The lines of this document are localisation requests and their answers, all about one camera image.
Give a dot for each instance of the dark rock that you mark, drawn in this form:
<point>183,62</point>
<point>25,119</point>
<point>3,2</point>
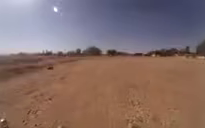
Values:
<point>50,67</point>

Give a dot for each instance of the sandy brown dirt ground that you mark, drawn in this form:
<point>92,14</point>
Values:
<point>116,86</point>

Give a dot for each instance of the row of trees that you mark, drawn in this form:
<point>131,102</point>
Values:
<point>91,51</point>

